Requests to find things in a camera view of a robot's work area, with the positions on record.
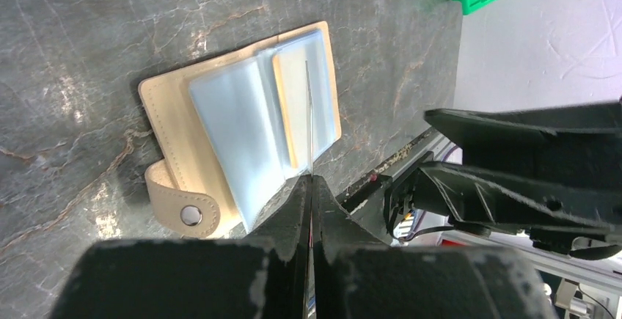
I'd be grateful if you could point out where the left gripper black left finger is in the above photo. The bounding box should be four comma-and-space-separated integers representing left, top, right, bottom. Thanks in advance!
51, 175, 311, 318

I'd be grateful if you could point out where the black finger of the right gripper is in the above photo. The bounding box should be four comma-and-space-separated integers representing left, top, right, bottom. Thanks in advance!
384, 161, 621, 260
424, 100, 621, 191

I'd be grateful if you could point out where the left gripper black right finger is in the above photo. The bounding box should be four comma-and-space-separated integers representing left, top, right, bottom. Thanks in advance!
310, 176, 555, 318

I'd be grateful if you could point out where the beige leather card holder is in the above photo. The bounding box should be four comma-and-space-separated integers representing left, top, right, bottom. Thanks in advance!
139, 21, 342, 238

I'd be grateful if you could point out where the black card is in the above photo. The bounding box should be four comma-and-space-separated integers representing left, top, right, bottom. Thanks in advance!
304, 60, 314, 176

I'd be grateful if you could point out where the beige gold card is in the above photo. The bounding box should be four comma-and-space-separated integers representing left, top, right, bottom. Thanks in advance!
268, 40, 341, 172

